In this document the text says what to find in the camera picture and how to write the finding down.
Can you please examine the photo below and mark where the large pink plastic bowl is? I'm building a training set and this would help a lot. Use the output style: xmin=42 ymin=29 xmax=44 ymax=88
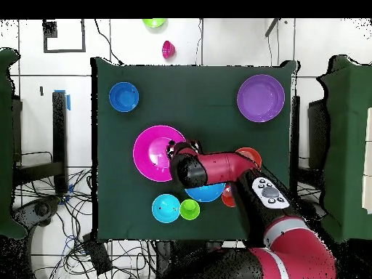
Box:
xmin=132 ymin=124 xmax=187 ymax=183

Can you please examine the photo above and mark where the large light blue bowl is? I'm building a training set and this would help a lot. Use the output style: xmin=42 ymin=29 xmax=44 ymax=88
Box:
xmin=185 ymin=182 xmax=227 ymax=203

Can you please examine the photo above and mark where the orange plastic cup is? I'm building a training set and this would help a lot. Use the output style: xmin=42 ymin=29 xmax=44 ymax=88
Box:
xmin=221 ymin=183 xmax=237 ymax=208

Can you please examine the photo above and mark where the white box stack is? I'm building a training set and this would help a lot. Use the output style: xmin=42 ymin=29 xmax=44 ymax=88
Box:
xmin=361 ymin=107 xmax=372 ymax=214

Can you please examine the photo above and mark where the dark green tablecloth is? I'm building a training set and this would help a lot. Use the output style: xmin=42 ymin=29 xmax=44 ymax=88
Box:
xmin=91 ymin=56 xmax=297 ymax=243

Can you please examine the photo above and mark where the green plastic cup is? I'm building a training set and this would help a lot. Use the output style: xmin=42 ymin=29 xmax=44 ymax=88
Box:
xmin=179 ymin=198 xmax=201 ymax=221

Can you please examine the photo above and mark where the small cyan ribbed bowl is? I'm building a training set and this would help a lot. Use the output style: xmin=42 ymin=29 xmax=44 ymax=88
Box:
xmin=151 ymin=193 xmax=182 ymax=224

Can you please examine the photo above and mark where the orange plastic bowl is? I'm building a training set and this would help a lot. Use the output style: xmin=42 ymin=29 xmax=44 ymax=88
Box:
xmin=235 ymin=147 xmax=263 ymax=171

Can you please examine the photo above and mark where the small dark blue bowl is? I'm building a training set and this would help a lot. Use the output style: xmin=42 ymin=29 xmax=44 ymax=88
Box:
xmin=108 ymin=81 xmax=140 ymax=113

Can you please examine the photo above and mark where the large purple plastic bowl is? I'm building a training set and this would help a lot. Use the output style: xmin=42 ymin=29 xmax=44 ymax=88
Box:
xmin=236 ymin=73 xmax=286 ymax=124

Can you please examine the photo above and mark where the small magenta bowl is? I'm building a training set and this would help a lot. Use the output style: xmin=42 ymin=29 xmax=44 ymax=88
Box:
xmin=161 ymin=40 xmax=177 ymax=60

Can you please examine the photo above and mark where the black metal stand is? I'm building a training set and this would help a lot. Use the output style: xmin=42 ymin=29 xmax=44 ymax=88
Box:
xmin=12 ymin=91 xmax=69 ymax=194

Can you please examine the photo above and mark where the green bowl on floor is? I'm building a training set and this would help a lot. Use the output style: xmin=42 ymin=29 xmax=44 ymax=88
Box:
xmin=142 ymin=18 xmax=167 ymax=29

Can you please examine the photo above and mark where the green cloth side table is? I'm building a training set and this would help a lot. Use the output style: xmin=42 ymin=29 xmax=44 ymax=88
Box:
xmin=316 ymin=54 xmax=372 ymax=245
xmin=0 ymin=47 xmax=28 ymax=240

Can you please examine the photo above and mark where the tangle of black cables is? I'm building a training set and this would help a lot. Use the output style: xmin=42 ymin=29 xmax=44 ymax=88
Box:
xmin=14 ymin=168 xmax=158 ymax=279

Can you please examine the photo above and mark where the thin black floor cable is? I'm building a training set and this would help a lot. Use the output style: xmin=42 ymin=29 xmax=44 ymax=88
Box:
xmin=94 ymin=19 xmax=123 ymax=65

